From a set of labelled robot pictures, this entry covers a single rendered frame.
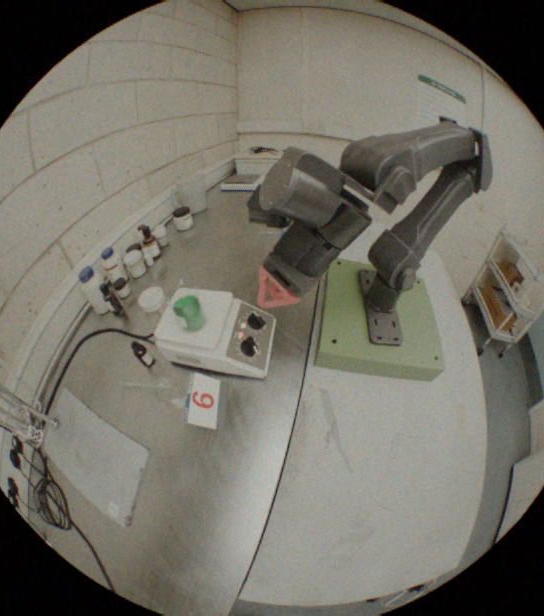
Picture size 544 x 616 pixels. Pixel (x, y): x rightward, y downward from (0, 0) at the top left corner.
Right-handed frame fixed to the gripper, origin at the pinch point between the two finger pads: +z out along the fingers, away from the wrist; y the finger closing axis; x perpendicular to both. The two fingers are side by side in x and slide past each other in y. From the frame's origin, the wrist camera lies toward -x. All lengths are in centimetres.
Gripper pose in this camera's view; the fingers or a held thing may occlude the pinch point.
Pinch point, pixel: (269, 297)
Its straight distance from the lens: 35.8
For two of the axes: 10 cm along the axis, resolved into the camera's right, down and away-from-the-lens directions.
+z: -5.1, 5.2, 6.9
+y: -5.1, 4.7, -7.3
